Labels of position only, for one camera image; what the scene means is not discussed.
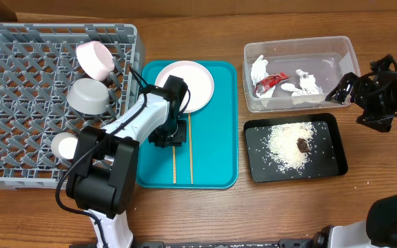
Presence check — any white napkin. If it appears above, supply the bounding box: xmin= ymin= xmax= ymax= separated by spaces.
xmin=250 ymin=55 xmax=276 ymax=107
xmin=281 ymin=69 xmax=323 ymax=105

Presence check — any red snack wrapper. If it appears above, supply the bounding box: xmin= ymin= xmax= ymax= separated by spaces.
xmin=255 ymin=72 xmax=290 ymax=95

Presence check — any white rice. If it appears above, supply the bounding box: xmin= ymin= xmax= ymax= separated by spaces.
xmin=254 ymin=121 xmax=327 ymax=175

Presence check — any grey bowl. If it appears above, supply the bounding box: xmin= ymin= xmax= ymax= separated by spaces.
xmin=67 ymin=78 xmax=110 ymax=115

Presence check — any small white bowl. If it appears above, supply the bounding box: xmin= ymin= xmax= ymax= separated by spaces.
xmin=76 ymin=41 xmax=114 ymax=81

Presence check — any wooden chopstick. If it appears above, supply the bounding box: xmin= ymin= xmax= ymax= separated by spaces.
xmin=187 ymin=113 xmax=194 ymax=184
xmin=172 ymin=146 xmax=176 ymax=184

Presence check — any brown food scrap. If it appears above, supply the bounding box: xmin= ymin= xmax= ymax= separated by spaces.
xmin=296 ymin=138 xmax=311 ymax=153

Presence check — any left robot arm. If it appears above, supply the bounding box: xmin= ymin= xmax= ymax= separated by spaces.
xmin=55 ymin=81 xmax=190 ymax=247

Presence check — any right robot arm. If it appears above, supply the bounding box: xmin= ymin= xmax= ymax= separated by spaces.
xmin=306 ymin=54 xmax=397 ymax=247

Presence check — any grey dishwasher rack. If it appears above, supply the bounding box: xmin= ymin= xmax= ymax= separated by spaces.
xmin=0 ymin=23 xmax=146 ymax=189

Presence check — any teal plastic tray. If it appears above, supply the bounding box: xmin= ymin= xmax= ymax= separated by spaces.
xmin=136 ymin=61 xmax=238 ymax=189

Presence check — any large white plate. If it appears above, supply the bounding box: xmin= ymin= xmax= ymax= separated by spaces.
xmin=155 ymin=61 xmax=214 ymax=114

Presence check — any clear plastic bin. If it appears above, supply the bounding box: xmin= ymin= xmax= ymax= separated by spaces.
xmin=243 ymin=36 xmax=360 ymax=113

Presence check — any black tray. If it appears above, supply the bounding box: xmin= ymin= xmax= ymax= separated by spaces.
xmin=243 ymin=113 xmax=348 ymax=183

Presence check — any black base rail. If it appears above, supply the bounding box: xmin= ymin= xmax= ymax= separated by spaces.
xmin=130 ymin=238 xmax=313 ymax=248

